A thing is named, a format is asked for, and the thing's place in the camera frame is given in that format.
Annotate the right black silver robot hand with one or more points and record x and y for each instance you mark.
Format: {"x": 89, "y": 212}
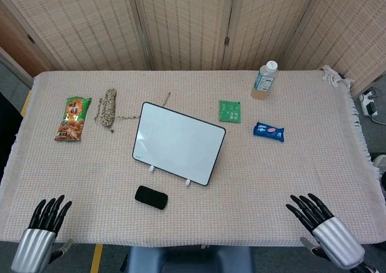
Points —
{"x": 337, "y": 243}

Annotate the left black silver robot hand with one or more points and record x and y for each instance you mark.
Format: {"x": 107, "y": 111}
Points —
{"x": 33, "y": 249}

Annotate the black eraser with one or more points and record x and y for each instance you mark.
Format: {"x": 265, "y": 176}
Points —
{"x": 151, "y": 197}

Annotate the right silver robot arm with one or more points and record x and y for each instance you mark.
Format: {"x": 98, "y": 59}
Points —
{"x": 366, "y": 268}

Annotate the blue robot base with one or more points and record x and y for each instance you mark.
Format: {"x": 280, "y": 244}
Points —
{"x": 187, "y": 259}

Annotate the beige woven tablecloth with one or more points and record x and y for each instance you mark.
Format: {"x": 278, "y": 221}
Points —
{"x": 241, "y": 179}

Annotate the blue cookie packet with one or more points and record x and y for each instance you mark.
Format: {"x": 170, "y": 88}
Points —
{"x": 268, "y": 131}

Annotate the green orange snack bag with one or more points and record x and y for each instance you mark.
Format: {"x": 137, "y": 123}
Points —
{"x": 72, "y": 119}

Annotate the white power strip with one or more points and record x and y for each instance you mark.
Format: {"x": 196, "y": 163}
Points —
{"x": 368, "y": 102}

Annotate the green flat packet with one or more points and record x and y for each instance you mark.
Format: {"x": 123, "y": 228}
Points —
{"x": 230, "y": 111}

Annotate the clear plastic drink bottle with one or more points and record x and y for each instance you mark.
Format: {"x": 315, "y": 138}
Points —
{"x": 263, "y": 81}

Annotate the woven folding screen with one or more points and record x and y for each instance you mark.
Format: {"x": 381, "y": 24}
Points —
{"x": 187, "y": 26}

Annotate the white board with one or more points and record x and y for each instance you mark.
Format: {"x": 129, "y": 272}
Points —
{"x": 178, "y": 140}

